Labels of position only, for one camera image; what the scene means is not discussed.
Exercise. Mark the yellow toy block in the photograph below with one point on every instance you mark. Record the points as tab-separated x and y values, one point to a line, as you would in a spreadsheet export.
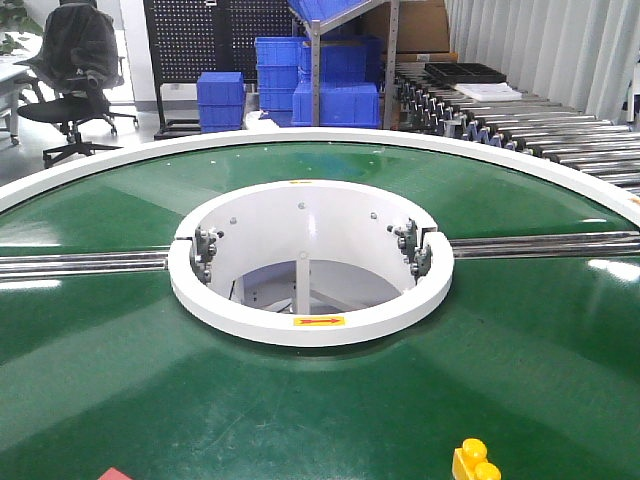
470	462

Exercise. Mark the red cube block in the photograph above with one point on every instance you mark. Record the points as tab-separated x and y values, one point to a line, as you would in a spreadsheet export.
113	474

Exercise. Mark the large blue crate floor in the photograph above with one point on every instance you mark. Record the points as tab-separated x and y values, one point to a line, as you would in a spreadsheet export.
341	105

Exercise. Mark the right steel roller bar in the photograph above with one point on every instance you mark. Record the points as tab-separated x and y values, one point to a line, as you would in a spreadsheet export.
548	245

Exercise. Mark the steel roller bar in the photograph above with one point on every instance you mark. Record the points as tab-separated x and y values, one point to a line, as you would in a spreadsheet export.
548	245
15	268

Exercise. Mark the small blue crate stack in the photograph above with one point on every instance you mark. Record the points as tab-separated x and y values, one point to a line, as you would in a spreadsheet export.
221	101

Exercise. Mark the blue crate stack middle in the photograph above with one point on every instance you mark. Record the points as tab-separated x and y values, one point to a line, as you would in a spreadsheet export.
277	61

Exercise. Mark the black compartment tray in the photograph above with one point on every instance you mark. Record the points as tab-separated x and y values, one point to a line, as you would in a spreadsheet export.
465	73

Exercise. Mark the white flat tray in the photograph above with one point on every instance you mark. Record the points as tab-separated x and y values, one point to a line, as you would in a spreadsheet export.
487	92

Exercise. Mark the cardboard box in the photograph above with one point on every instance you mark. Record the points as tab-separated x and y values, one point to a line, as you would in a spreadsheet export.
422	27

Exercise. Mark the black pegboard stand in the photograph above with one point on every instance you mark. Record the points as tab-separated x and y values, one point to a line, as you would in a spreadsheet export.
189	37

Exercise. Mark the left steel roller bar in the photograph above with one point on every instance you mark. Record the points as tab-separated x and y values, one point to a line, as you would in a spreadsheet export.
15	268

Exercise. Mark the steel roller conveyor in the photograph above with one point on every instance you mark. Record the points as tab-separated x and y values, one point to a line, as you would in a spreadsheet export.
533	126

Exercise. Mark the white outer table rim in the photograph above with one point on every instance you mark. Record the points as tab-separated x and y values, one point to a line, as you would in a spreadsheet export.
612	197

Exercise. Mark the black jacket on chair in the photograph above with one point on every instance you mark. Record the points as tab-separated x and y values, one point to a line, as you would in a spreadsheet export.
78	50

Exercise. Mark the white desk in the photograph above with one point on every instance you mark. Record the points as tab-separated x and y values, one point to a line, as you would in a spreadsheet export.
11	73

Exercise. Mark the white inner ring hub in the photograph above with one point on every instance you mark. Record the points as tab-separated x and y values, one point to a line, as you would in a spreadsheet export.
310	263

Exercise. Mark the grey metal shelf frame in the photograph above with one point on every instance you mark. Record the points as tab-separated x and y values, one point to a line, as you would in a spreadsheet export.
318	20

